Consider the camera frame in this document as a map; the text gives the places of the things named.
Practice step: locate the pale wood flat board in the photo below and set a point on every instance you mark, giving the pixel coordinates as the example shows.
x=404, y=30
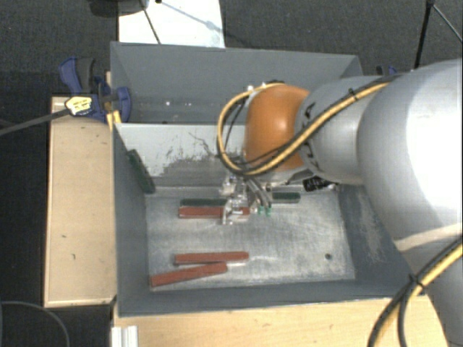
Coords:
x=81, y=212

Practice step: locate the black cylinder on white bracket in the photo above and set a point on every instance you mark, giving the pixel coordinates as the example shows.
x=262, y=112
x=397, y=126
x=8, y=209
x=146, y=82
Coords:
x=318, y=184

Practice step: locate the grey metal bin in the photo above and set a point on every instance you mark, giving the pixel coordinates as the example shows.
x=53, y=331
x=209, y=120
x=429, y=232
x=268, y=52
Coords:
x=289, y=237

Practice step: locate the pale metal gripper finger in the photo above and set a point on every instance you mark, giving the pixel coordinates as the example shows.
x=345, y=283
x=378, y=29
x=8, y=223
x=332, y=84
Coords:
x=236, y=204
x=233, y=219

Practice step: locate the red-brown flat block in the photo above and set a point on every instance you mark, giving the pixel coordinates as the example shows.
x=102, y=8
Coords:
x=200, y=212
x=211, y=257
x=188, y=274

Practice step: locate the dark green flat block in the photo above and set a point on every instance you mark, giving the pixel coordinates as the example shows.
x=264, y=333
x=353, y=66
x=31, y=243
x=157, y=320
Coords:
x=142, y=174
x=202, y=202
x=286, y=197

